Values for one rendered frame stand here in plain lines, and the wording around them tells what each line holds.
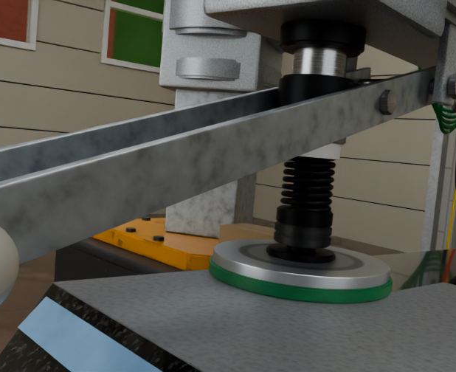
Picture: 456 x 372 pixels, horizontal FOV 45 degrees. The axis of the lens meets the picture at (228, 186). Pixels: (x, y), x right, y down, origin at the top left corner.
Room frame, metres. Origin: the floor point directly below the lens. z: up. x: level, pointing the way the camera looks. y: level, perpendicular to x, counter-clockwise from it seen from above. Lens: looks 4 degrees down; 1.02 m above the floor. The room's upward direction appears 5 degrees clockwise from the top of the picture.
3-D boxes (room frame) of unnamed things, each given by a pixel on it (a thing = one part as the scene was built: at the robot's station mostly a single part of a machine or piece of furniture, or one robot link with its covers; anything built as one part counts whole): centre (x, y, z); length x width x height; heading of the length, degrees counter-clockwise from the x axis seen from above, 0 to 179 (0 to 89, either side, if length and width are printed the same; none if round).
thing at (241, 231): (1.29, -0.10, 0.81); 0.20 x 0.10 x 0.05; 52
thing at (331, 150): (0.67, -0.10, 1.03); 0.07 x 0.07 x 0.04
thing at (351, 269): (0.67, -0.10, 0.89); 0.21 x 0.21 x 0.01
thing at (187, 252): (1.50, 0.04, 0.76); 0.49 x 0.49 x 0.05; 44
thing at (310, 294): (0.67, -0.10, 0.88); 0.22 x 0.22 x 0.04
